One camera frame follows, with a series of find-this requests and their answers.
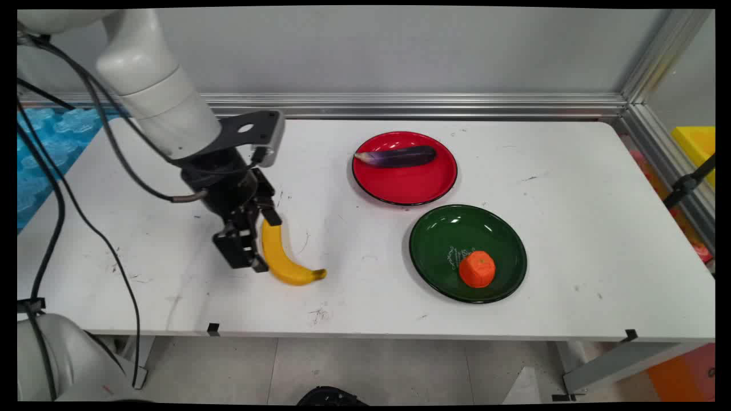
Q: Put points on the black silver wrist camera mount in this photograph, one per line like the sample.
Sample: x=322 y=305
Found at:
x=260 y=134

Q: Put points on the black stand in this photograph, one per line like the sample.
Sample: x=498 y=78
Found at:
x=685 y=185

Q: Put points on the horizontal aluminium frame rail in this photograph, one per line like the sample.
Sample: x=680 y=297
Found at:
x=400 y=105

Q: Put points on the blue bubble mat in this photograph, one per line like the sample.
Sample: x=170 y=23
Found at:
x=45 y=154

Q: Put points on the purple eggplant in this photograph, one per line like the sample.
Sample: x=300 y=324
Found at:
x=400 y=156

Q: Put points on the orange box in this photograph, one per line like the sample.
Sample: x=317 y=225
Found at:
x=682 y=377

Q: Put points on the small black table clip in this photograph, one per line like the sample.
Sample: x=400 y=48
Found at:
x=213 y=329
x=631 y=335

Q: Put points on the orange mandarin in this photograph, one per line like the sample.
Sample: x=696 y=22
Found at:
x=477 y=270

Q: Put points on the upright aluminium frame post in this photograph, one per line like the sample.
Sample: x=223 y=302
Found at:
x=662 y=57

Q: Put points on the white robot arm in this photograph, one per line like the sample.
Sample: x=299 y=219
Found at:
x=154 y=97

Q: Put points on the sloping aluminium frame rail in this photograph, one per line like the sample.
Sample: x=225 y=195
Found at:
x=668 y=165

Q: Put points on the yellow box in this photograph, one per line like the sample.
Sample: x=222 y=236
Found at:
x=699 y=145

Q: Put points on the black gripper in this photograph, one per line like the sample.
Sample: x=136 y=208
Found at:
x=225 y=185

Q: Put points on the yellow banana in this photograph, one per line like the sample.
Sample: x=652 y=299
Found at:
x=280 y=260

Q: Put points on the grey table leg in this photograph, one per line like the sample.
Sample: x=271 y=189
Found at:
x=622 y=365
x=140 y=359

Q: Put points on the black object on floor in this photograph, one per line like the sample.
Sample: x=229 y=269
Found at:
x=331 y=397

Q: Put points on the red plate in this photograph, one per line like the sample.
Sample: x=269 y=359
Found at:
x=411 y=185

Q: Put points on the green plate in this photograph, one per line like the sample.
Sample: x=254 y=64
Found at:
x=457 y=228

